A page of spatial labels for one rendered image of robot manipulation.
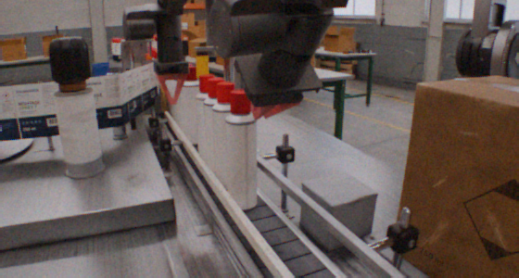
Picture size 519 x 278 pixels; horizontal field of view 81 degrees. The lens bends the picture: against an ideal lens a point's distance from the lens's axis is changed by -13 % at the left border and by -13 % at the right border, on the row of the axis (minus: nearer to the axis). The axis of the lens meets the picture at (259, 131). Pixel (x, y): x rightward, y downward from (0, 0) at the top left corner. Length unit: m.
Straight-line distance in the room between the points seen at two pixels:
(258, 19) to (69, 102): 0.51
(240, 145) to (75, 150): 0.38
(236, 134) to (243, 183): 0.09
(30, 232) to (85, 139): 0.22
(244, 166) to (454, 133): 0.32
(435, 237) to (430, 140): 0.14
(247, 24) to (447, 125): 0.28
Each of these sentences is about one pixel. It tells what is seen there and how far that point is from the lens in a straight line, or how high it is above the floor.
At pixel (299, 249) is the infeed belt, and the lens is 0.52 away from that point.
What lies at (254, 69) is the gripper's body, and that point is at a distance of 0.43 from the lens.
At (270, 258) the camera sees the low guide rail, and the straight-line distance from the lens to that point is 0.45.
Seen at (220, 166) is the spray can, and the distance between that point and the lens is 0.66.
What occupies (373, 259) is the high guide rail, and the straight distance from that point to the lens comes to 0.39.
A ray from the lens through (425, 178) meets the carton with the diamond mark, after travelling 0.51.
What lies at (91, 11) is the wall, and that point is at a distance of 8.29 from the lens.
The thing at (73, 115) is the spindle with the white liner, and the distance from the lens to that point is 0.77.
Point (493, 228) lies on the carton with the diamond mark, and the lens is 0.47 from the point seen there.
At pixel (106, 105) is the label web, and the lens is 1.00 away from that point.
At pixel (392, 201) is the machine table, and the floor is 0.83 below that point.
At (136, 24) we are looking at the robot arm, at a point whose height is 1.19.
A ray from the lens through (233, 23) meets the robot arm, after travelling 0.32.
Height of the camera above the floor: 1.19
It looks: 18 degrees down
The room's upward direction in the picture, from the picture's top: straight up
